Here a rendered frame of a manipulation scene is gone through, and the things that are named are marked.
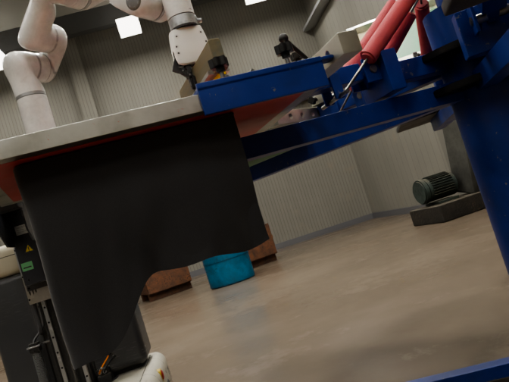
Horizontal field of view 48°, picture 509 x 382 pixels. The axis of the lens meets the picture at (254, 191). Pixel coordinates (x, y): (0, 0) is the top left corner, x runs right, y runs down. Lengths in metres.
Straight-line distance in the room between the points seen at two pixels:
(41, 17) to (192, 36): 0.56
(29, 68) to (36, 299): 0.88
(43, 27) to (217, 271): 6.15
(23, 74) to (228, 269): 6.06
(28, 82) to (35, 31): 0.16
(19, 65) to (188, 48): 0.63
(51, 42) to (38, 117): 0.24
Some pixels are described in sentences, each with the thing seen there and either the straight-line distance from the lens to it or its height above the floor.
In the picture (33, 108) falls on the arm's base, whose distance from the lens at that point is 1.94.
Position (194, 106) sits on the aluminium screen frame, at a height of 0.97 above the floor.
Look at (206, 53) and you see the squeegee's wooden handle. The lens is 1.41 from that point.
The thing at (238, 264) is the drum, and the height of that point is 0.23.
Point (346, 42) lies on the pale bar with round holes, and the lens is 1.33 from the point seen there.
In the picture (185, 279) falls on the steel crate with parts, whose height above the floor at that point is 0.17.
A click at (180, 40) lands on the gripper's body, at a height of 1.21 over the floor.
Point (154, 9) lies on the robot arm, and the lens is 1.62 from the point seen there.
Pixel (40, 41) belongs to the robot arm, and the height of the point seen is 1.44.
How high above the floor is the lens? 0.69
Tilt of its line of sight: 3 degrees up
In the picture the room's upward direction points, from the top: 18 degrees counter-clockwise
